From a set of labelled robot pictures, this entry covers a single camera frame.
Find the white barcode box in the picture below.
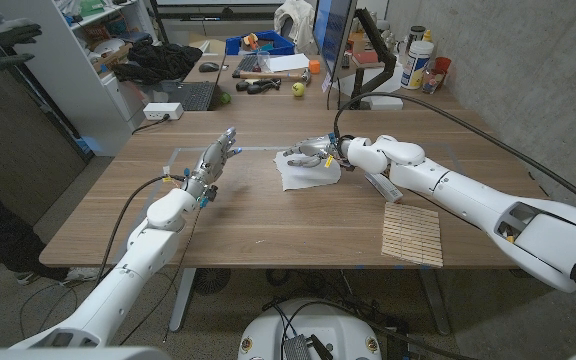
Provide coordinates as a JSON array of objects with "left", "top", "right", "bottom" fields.
[{"left": 365, "top": 171, "right": 405, "bottom": 204}]

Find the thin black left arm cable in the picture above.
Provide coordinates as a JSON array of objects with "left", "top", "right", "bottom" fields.
[{"left": 118, "top": 204, "right": 203, "bottom": 347}]

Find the glass jar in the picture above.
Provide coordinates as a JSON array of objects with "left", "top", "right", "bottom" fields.
[{"left": 421, "top": 60, "right": 444, "bottom": 95}]

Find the black power strip cord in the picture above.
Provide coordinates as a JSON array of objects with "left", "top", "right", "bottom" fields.
[{"left": 131, "top": 114, "right": 172, "bottom": 135}]

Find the blue plastic bin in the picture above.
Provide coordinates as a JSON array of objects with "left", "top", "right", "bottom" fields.
[{"left": 225, "top": 30, "right": 297, "bottom": 57}]

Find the bamboo slat mat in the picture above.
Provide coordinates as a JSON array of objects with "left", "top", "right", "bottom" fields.
[{"left": 381, "top": 201, "right": 444, "bottom": 268}]

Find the dark lid bottle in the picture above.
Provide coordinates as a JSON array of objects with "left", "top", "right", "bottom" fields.
[{"left": 406, "top": 25, "right": 427, "bottom": 51}]

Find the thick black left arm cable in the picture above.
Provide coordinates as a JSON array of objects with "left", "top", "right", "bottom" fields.
[{"left": 94, "top": 173, "right": 187, "bottom": 287}]

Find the white shelf unit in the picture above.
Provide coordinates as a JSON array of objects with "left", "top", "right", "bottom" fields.
[{"left": 0, "top": 0, "right": 162, "bottom": 156}]

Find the red cup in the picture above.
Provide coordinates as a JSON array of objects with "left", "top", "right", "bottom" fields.
[{"left": 434, "top": 56, "right": 453, "bottom": 89}]

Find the white wipes canister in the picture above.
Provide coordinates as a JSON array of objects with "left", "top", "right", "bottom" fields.
[{"left": 400, "top": 40, "right": 435, "bottom": 91}]

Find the white jacket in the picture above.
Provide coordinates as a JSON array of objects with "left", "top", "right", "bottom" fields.
[{"left": 273, "top": 0, "right": 317, "bottom": 51}]

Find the black laptop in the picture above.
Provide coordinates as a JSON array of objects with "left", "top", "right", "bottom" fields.
[{"left": 157, "top": 49, "right": 229, "bottom": 112}]

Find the black hand tool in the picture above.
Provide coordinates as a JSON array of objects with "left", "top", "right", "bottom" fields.
[{"left": 235, "top": 78, "right": 283, "bottom": 96}]

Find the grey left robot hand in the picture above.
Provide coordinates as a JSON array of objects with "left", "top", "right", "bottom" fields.
[{"left": 180, "top": 127, "right": 243, "bottom": 204}]

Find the white paper sheet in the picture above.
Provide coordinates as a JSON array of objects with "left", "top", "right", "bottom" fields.
[{"left": 266, "top": 53, "right": 311, "bottom": 73}]

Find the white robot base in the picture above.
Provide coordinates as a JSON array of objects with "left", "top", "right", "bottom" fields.
[{"left": 237, "top": 298, "right": 383, "bottom": 360}]

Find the cardboard box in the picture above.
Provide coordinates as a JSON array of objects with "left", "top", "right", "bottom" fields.
[{"left": 92, "top": 43, "right": 133, "bottom": 74}]

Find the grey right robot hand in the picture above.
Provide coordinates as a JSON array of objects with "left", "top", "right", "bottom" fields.
[{"left": 281, "top": 133, "right": 344, "bottom": 169}]

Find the wooden handle hammer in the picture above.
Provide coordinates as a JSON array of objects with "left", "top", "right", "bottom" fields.
[{"left": 238, "top": 68, "right": 312, "bottom": 84}]

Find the black round fan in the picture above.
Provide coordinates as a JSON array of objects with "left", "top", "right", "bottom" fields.
[{"left": 193, "top": 268, "right": 232, "bottom": 296}]

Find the black keyboard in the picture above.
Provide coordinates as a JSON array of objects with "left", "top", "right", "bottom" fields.
[{"left": 231, "top": 53, "right": 261, "bottom": 79}]

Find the computer monitor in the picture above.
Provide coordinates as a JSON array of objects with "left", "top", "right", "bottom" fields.
[{"left": 312, "top": 0, "right": 358, "bottom": 84}]

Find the grey table leg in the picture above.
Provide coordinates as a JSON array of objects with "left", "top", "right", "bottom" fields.
[
  {"left": 167, "top": 268, "right": 199, "bottom": 334},
  {"left": 420, "top": 269, "right": 452, "bottom": 336}
]

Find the black cloth pile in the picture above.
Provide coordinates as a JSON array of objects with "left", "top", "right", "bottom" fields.
[{"left": 111, "top": 39, "right": 204, "bottom": 85}]

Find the person's white-backed gloved hand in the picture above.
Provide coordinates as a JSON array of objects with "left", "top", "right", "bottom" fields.
[{"left": 0, "top": 12, "right": 43, "bottom": 49}]

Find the small white box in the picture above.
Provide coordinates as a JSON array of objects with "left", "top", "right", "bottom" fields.
[{"left": 367, "top": 94, "right": 405, "bottom": 111}]

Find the white paper towel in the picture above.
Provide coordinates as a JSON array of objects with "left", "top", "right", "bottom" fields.
[{"left": 273, "top": 149, "right": 343, "bottom": 192}]

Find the white power strip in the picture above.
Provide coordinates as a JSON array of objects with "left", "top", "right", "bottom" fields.
[{"left": 142, "top": 102, "right": 185, "bottom": 122}]

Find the white sneaker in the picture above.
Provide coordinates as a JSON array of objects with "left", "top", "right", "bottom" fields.
[{"left": 62, "top": 268, "right": 100, "bottom": 284}]

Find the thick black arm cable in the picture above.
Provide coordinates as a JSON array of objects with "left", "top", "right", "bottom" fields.
[
  {"left": 94, "top": 173, "right": 187, "bottom": 287},
  {"left": 332, "top": 91, "right": 576, "bottom": 220}
]

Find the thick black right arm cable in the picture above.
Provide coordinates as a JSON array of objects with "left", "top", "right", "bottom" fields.
[{"left": 332, "top": 91, "right": 576, "bottom": 220}]

